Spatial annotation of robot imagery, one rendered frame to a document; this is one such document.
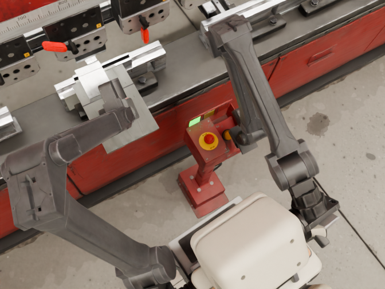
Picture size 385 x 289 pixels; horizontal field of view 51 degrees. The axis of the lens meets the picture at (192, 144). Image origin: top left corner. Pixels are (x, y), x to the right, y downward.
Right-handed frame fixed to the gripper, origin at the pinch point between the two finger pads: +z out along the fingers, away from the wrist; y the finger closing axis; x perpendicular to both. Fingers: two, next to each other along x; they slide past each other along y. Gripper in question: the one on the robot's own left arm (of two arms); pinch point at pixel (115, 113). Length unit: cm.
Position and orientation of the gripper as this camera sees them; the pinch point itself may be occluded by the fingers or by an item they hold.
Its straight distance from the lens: 128.1
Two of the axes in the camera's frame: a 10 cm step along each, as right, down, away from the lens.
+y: -8.7, 4.3, -2.4
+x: 3.9, 9.0, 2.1
